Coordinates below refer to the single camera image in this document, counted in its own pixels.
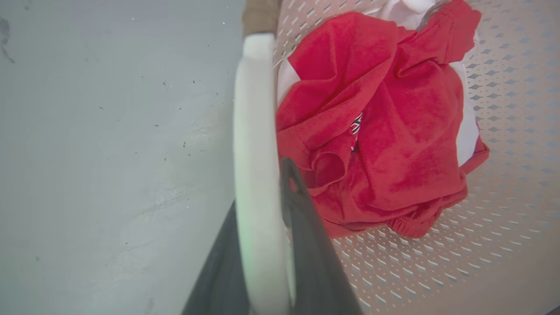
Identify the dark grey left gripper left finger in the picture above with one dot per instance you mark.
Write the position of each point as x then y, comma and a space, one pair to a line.
221, 280

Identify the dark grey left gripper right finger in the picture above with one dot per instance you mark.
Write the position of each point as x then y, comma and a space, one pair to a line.
317, 262

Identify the white perforated laundry basket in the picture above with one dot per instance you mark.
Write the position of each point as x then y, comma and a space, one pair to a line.
481, 245

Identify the red garment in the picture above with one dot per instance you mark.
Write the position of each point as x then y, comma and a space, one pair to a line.
385, 127

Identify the white garment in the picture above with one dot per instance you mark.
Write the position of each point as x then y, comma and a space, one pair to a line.
466, 127

